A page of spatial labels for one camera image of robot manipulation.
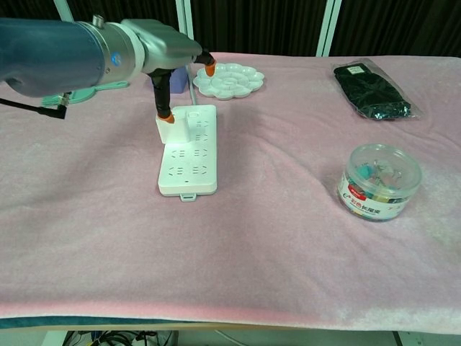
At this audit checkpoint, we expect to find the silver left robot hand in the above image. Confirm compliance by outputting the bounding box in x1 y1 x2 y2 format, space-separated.
120 17 218 125

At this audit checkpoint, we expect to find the white plug adapter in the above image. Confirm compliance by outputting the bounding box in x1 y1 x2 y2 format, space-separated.
155 109 190 145

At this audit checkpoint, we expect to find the purple block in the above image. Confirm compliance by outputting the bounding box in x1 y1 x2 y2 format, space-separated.
169 66 189 94

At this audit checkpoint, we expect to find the white flower-shaped paint palette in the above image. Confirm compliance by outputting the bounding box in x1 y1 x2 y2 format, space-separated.
192 61 266 101

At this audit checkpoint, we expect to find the black curtain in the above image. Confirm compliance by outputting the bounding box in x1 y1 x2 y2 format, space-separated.
0 0 461 58

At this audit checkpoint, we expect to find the white power strip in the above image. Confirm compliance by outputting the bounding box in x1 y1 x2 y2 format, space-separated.
157 104 219 203

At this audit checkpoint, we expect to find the pink fleece table cloth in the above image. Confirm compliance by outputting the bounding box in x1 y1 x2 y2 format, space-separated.
0 51 461 326

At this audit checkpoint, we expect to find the black item in plastic bag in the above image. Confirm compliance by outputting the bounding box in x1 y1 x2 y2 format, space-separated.
330 57 426 122

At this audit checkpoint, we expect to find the clear jar of binder clips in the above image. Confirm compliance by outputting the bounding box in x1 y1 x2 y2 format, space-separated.
336 143 424 222

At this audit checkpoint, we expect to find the white frame post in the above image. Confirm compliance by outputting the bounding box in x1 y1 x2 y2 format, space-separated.
315 0 343 57
53 0 68 22
175 0 197 41

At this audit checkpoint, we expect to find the grey power strip cable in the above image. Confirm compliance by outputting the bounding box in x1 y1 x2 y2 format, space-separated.
187 63 200 107

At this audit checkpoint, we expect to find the black arm cable with plug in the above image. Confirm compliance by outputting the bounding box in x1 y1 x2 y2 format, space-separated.
0 96 68 120

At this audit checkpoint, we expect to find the bundle of cables under table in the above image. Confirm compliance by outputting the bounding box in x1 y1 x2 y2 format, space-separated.
63 329 178 346

